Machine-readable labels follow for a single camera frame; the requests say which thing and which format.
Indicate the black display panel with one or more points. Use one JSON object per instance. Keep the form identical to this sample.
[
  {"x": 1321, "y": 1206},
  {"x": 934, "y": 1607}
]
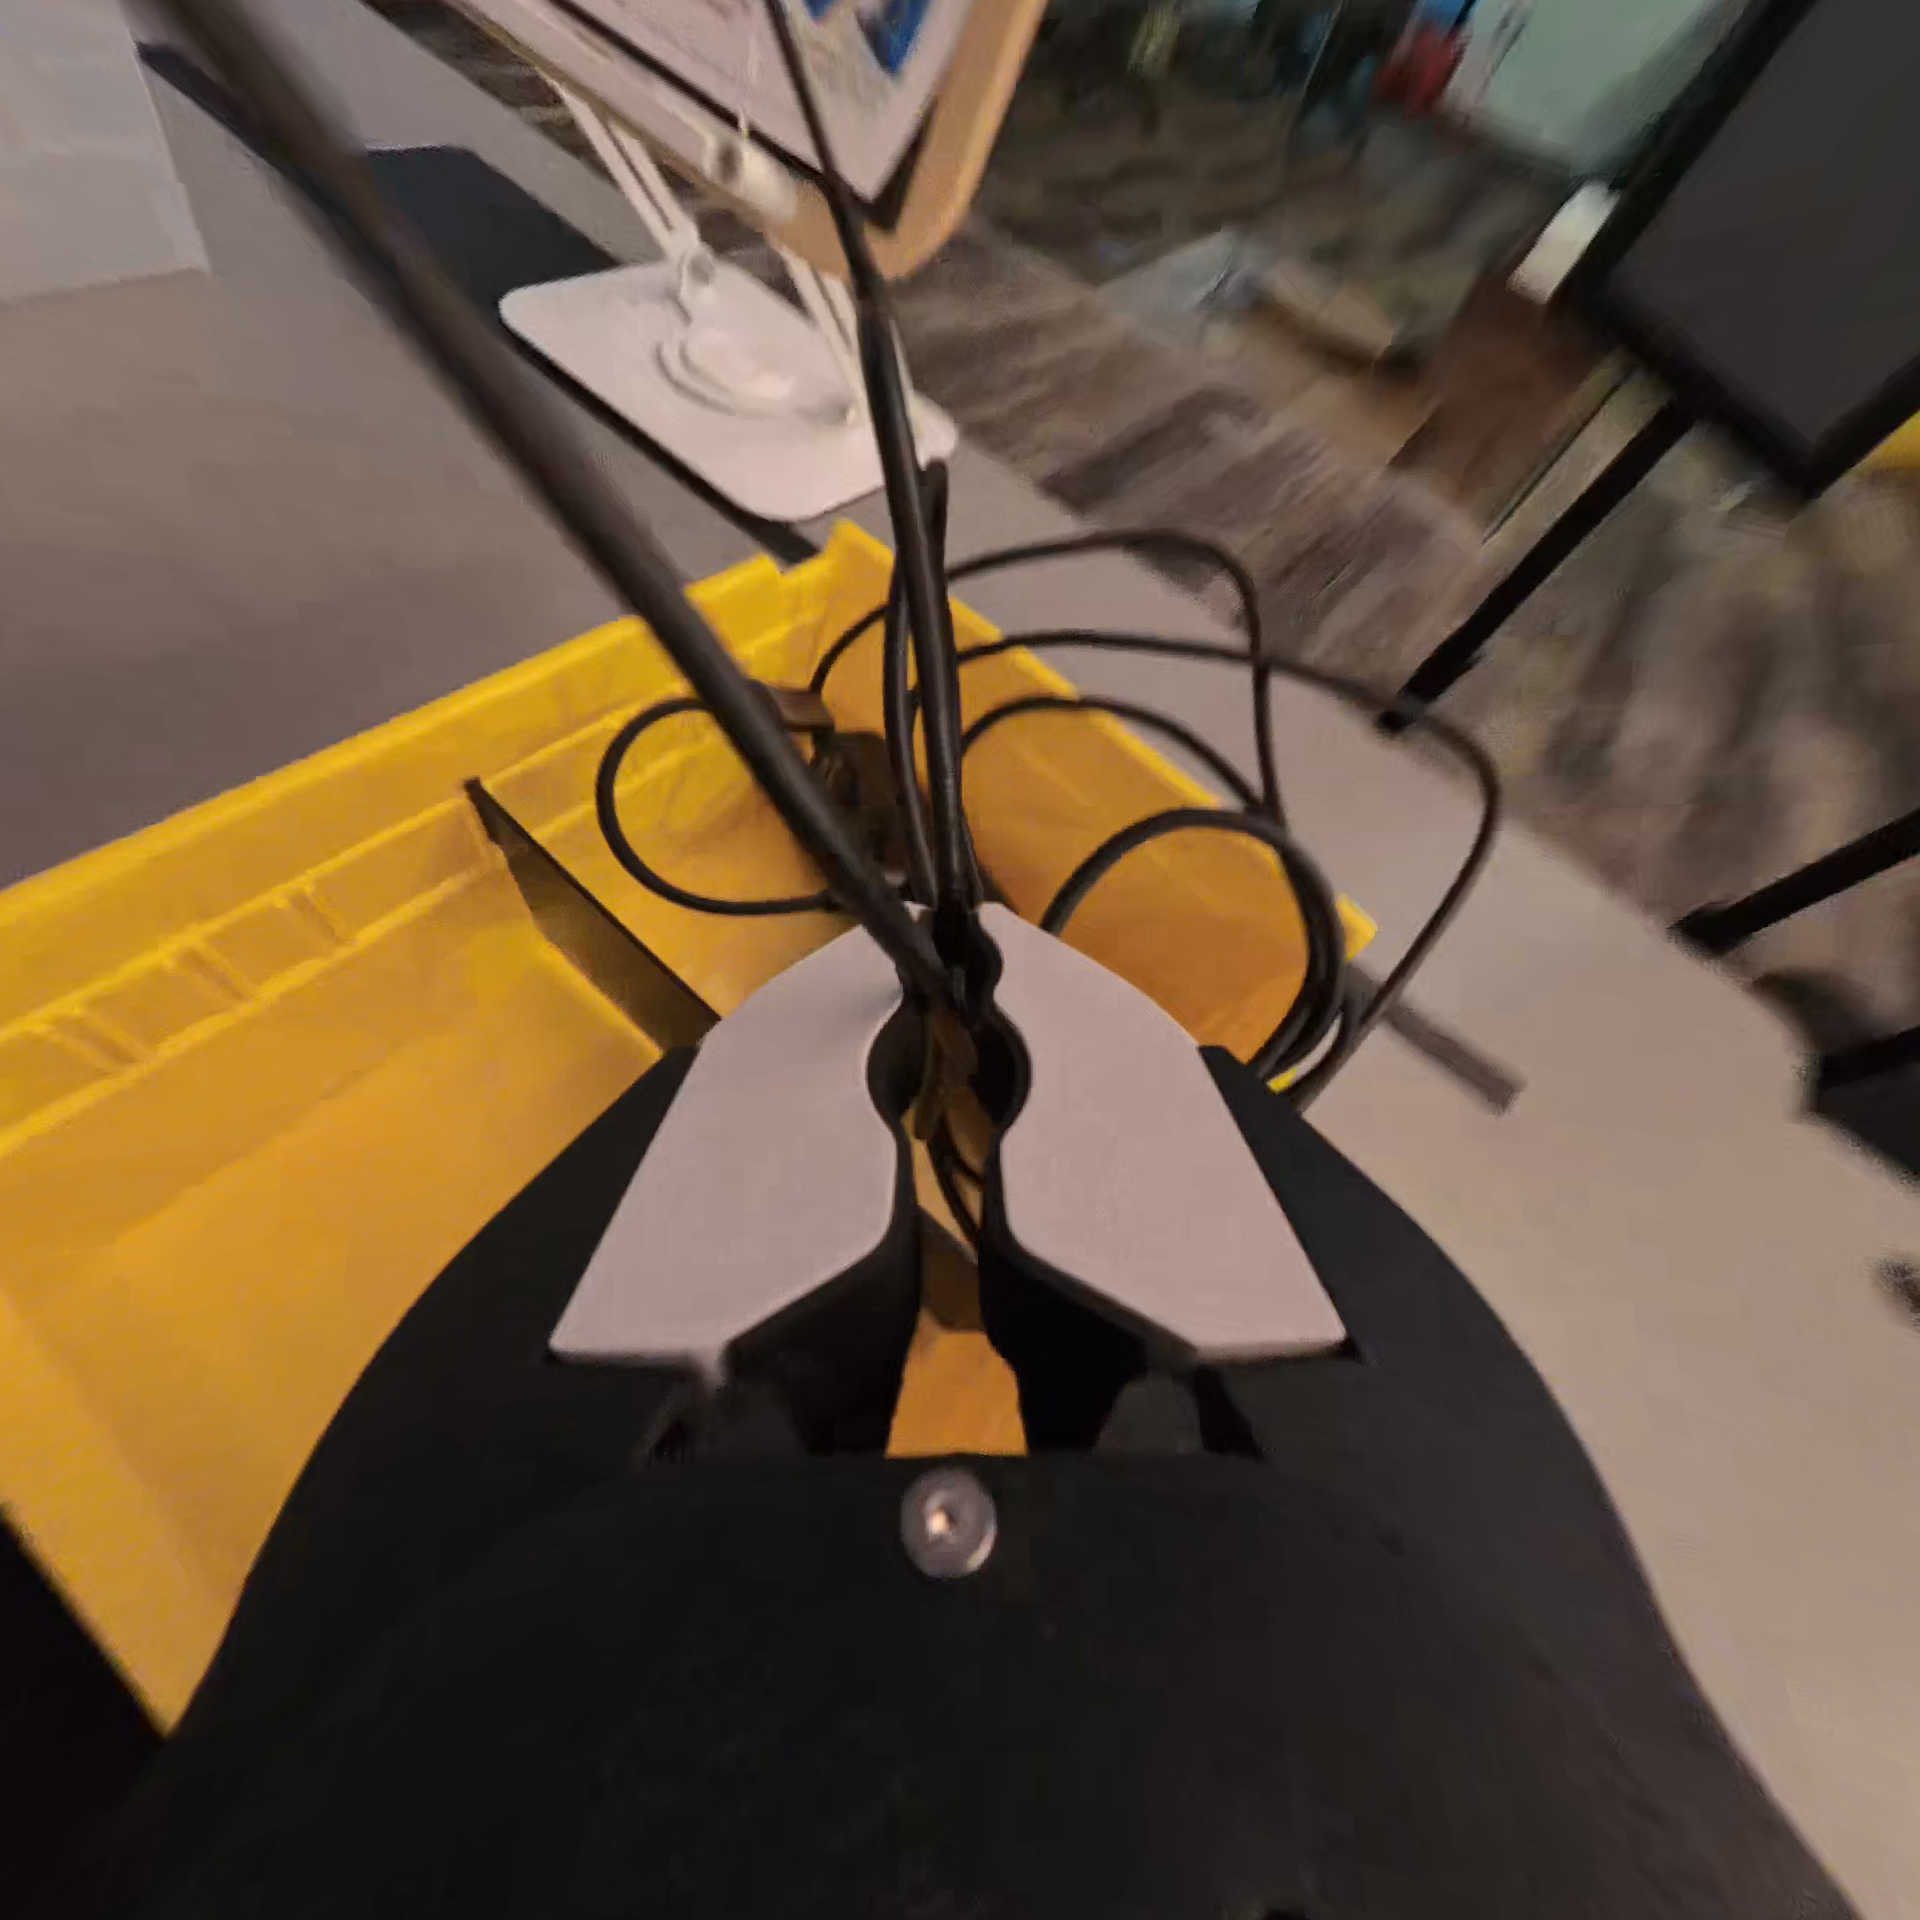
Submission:
[{"x": 1771, "y": 209}]

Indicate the yellow plastic bin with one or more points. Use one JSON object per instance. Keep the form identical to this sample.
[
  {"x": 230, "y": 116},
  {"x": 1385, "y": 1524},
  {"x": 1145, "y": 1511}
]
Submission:
[{"x": 303, "y": 1081}]

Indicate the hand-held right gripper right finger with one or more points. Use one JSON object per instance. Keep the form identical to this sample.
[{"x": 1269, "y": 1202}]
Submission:
[{"x": 1158, "y": 1170}]

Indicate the instruction poster board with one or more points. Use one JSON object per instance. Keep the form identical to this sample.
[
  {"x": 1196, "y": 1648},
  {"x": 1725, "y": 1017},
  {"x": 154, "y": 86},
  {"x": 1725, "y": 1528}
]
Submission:
[{"x": 870, "y": 94}]

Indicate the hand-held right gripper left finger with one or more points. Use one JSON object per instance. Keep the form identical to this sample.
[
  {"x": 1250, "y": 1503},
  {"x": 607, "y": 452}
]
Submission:
[{"x": 752, "y": 1188}]

